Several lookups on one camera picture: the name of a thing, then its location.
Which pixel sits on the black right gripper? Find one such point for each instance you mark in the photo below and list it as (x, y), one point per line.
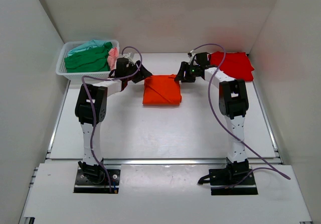
(184, 68)

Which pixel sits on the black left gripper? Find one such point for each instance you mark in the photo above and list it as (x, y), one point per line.
(141, 76)

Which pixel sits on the orange t shirt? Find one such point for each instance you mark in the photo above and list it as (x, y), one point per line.
(161, 90)

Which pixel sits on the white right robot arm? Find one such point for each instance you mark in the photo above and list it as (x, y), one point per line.
(233, 105)

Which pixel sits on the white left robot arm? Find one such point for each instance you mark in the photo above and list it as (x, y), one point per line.
(91, 108)

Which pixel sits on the pink t shirt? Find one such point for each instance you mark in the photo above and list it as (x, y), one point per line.
(112, 57)

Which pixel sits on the green t shirt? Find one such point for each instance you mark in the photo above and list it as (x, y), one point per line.
(91, 60)

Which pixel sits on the folded red t shirt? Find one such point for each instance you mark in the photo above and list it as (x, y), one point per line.
(236, 65)

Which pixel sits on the teal t shirt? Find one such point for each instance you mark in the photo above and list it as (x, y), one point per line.
(87, 46)

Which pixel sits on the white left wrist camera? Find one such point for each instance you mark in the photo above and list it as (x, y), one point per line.
(129, 56)

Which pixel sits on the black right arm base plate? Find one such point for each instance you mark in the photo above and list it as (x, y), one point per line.
(235, 178)

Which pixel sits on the aluminium table rail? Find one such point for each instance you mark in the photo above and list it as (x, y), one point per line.
(133, 134)

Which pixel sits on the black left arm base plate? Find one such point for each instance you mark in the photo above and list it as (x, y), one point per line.
(83, 184)

